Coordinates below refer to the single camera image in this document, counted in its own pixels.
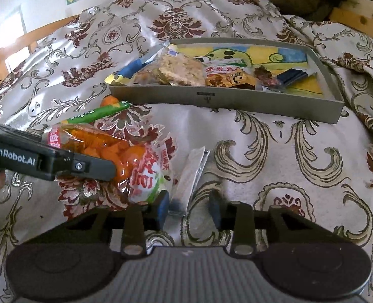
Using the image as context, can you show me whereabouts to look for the white and orange snack packet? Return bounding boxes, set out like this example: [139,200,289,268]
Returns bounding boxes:
[203,58,257,89]

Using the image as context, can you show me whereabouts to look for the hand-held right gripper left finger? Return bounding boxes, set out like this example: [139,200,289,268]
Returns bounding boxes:
[65,191,170,257]

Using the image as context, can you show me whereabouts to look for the clear bag of rice crackers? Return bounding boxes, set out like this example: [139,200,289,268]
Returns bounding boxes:
[132,48,206,86]

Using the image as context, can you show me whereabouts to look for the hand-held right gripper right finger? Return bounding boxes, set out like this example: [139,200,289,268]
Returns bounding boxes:
[207,192,317,257]

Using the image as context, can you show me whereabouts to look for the dark blue snack packet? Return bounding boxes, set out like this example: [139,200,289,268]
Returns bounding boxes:
[276,69,311,86]

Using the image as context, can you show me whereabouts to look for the blue and yellow snack packet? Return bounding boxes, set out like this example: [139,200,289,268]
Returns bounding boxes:
[106,49,162,86]

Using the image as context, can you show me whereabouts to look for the floral printed blanket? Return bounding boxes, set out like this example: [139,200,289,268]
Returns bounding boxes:
[0,0,373,303]

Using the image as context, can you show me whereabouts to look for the wooden bed frame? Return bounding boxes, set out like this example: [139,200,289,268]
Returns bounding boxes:
[0,0,373,86]

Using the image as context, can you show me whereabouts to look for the white window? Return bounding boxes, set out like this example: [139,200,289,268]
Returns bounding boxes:
[0,4,28,58]

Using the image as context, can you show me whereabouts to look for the green stick snack packet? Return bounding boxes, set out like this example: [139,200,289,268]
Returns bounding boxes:
[59,100,134,125]

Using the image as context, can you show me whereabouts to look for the small orange snack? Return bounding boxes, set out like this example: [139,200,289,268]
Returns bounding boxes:
[101,95,121,108]

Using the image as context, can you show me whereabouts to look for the grey tray with cartoon lining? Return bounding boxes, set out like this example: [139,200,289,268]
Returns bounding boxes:
[106,37,345,125]

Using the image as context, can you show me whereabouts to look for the dark red snack packet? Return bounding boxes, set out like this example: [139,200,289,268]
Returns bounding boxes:
[254,65,285,91]

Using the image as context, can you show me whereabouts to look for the silver clear snack packet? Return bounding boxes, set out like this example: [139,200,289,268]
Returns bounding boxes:
[168,146,211,217]

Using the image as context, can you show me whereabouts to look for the clear bag of orange snacks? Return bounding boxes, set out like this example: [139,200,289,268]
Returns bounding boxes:
[42,122,178,205]

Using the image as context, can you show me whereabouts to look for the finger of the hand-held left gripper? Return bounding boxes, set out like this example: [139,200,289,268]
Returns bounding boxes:
[55,152,118,181]

